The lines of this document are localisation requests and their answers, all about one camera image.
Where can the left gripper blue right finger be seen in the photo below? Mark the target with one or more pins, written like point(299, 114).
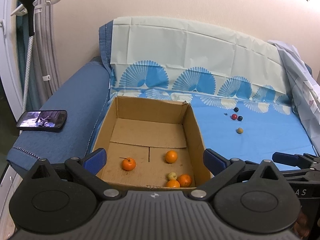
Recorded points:
point(225, 173)

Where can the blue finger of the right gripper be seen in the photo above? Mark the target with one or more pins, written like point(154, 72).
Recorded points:
point(303, 161)

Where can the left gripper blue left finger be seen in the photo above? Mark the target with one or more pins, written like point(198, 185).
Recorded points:
point(84, 171)

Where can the orange tangerine with stem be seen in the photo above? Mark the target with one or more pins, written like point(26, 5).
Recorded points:
point(128, 164)

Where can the small yellow-green fruit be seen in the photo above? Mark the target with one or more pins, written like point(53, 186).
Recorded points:
point(172, 176)

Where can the small red round fruit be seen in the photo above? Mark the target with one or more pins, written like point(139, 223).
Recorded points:
point(234, 116)

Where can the person's right hand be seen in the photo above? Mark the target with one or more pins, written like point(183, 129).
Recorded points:
point(300, 227)

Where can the brown cardboard box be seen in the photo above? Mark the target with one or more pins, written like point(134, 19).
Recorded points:
point(145, 130)

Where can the grey white sheet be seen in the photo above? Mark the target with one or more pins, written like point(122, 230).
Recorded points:
point(304, 89)

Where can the black smartphone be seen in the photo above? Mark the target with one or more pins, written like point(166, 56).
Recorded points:
point(50, 121)

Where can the blue white fan-pattern cloth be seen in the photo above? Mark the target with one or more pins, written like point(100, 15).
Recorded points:
point(214, 69)

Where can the grey curtain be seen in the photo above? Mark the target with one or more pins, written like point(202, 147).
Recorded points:
point(44, 77)

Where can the white door frame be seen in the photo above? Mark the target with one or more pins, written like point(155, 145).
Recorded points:
point(10, 75)

